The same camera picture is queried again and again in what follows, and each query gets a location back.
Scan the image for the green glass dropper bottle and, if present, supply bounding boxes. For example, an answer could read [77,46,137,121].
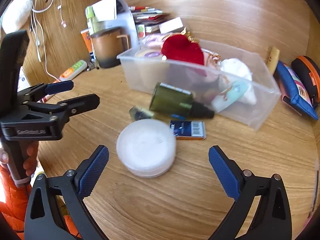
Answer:
[149,82,215,119]

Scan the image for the pink rope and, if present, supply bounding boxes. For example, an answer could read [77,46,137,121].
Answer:
[139,32,173,51]

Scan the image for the red velvet gold pouch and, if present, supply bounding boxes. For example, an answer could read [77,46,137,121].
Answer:
[161,28,204,66]

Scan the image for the teal plastic tube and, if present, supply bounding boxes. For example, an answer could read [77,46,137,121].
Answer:
[211,81,248,113]

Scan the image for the white drawstring pouch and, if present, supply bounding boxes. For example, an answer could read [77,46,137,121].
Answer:
[219,58,257,106]

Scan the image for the person's left hand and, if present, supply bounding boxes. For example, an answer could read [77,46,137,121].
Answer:
[0,141,39,176]

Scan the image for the orange jacket sleeve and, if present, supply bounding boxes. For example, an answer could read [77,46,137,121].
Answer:
[1,167,81,239]

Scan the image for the metal nail clipper tools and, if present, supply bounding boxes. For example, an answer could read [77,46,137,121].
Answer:
[86,59,100,71]

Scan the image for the orange sunscreen tube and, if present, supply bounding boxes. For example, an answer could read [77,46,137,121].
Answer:
[80,29,94,58]

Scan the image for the brown ceramic mug with lid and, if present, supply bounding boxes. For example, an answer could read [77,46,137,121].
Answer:
[91,27,131,68]

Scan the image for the green spray bottle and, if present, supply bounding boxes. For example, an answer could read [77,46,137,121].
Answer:
[85,5,99,35]

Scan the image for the cream round tub purple label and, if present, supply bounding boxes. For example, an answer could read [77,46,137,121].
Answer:
[135,48,163,60]

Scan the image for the fruit pattern book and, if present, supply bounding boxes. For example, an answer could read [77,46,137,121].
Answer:
[136,24,146,39]

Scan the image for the blue barcode card pack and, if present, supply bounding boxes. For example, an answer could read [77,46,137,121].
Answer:
[170,120,206,140]

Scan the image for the stack of booklets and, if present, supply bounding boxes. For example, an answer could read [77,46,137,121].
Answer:
[129,6,170,35]

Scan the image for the blue zipper pouch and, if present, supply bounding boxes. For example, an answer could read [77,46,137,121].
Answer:
[275,61,318,121]

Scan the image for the white small box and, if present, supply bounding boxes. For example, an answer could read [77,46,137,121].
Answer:
[159,17,184,34]

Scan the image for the clear plastic storage bin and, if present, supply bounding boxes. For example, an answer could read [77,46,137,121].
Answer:
[117,40,280,129]

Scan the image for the pink round compact case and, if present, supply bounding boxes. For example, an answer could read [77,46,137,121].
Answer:
[200,49,221,82]

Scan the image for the black orange round case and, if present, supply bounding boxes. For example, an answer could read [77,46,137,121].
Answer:
[291,56,320,108]

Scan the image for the yellow cream tube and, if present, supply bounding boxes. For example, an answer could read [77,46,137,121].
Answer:
[266,46,280,75]

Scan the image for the white charging cable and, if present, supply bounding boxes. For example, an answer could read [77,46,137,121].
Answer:
[24,0,68,83]

